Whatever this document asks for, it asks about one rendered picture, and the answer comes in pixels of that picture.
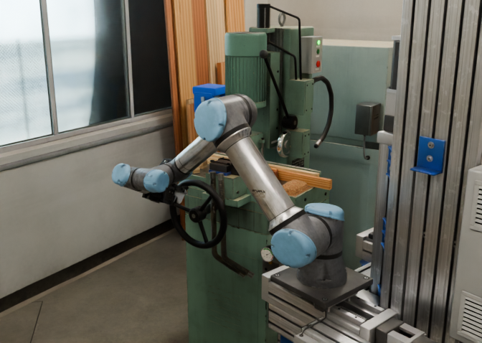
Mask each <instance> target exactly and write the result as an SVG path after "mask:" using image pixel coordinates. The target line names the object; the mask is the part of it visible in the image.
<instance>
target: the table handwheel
mask: <svg viewBox="0 0 482 343"><path fill-rule="evenodd" d="M178 186H180V187H183V186H188V187H190V186H195V187H199V188H201V189H203V190H204V191H206V192H207V193H208V194H209V196H208V198H207V199H206V201H205V202H204V204H203V205H202V206H196V207H194V208H192V209H190V208H188V207H185V206H183V205H181V204H179V203H176V201H177V198H176V199H175V201H174V203H173V206H171V205H169V209H170V215H171V220H172V222H173V224H174V227H175V228H176V231H177V232H178V233H179V234H180V236H181V237H182V238H183V239H184V240H185V241H186V242H188V244H190V245H192V246H194V247H196V248H201V249H207V248H213V247H214V246H216V245H218V244H219V243H220V242H221V241H222V239H223V237H224V236H225V233H226V231H227V212H226V209H225V205H224V203H223V201H222V199H221V197H220V196H219V195H218V193H217V192H216V191H215V190H214V189H213V188H212V187H211V186H210V185H208V184H207V183H205V182H203V181H201V180H198V179H187V180H184V181H182V182H180V183H179V184H178ZM212 199H213V200H214V202H215V203H216V209H217V210H219V216H220V227H219V232H218V233H217V236H216V237H215V238H214V239H213V240H210V241H208V239H207V235H206V232H205V230H204V226H203V222H202V220H204V219H205V218H206V216H207V215H208V214H209V213H210V211H211V209H210V208H211V207H210V206H211V204H209V202H210V201H211V200H212ZM177 207H178V208H180V209H182V210H184V211H186V212H188V213H189V218H190V220H191V221H192V222H195V223H197V222H198V224H199V227H200V230H201V232H202V236H203V239H204V242H201V241H198V240H195V239H194V238H192V237H191V236H190V235H188V234H187V232H186V231H185V230H184V228H183V227H182V226H181V223H180V221H179V218H178V215H177V212H176V208H177Z"/></svg>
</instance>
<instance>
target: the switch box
mask: <svg viewBox="0 0 482 343"><path fill-rule="evenodd" d="M318 40H319V41H320V44H317V41H318ZM316 45H320V47H316ZM322 45H323V37H322V36H306V37H301V62H302V73H308V74H312V73H316V72H321V65H320V67H319V68H318V70H316V68H317V66H316V63H317V61H318V60H319V61H320V63H321V64H322ZM317 49H319V50H320V52H319V57H316V55H318V54H317V53H316V51H317Z"/></svg>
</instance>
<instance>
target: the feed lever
mask: <svg viewBox="0 0 482 343"><path fill-rule="evenodd" d="M267 56H268V51H267V50H261V51H260V57H261V58H263V59H264V61H265V64H266V66H267V69H268V72H269V73H270V77H271V79H272V81H273V84H274V86H275V90H276V92H277V94H278V97H279V100H280V103H281V105H282V107H283V110H284V113H285V116H284V117H283V120H282V126H283V127H284V128H288V129H293V130H294V129H298V127H297V125H298V119H297V117H296V116H290V115H288V111H287V109H286V106H285V103H284V101H283V98H282V95H281V94H280V91H279V88H278V85H277V83H276V80H275V77H274V75H273V71H272V70H271V67H270V64H269V62H268V59H267Z"/></svg>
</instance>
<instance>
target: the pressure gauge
mask: <svg viewBox="0 0 482 343"><path fill-rule="evenodd" d="M266 254H268V255H266ZM260 255H261V257H262V259H263V260H264V261H266V262H268V263H269V264H273V260H274V259H275V256H274V255H273V252H272V250H271V245H267V246H265V247H264V248H262V249H261V251H260Z"/></svg>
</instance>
